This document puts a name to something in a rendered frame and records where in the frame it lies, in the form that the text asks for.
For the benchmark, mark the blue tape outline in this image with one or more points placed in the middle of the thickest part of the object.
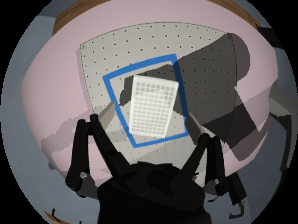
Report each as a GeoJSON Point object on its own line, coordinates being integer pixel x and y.
{"type": "Point", "coordinates": [145, 63]}

